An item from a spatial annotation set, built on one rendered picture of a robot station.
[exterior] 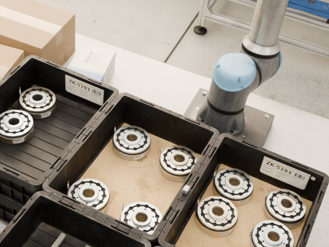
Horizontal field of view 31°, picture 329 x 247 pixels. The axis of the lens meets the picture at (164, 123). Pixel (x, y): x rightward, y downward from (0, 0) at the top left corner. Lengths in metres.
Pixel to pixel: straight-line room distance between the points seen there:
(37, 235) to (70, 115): 0.41
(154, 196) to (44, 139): 0.35
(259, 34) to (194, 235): 0.63
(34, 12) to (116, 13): 1.57
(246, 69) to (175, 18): 1.92
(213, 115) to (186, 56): 1.56
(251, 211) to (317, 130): 0.55
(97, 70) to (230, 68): 0.46
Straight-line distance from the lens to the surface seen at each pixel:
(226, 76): 1.68
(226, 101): 1.72
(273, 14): 1.71
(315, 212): 1.45
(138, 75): 2.04
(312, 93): 3.26
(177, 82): 2.04
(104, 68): 1.92
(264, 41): 1.76
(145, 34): 3.43
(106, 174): 1.55
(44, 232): 1.44
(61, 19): 2.01
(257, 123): 1.89
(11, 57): 1.86
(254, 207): 1.54
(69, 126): 1.67
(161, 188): 1.53
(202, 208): 1.47
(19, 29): 1.97
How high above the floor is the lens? 2.01
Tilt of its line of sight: 44 degrees down
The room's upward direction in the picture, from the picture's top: 8 degrees clockwise
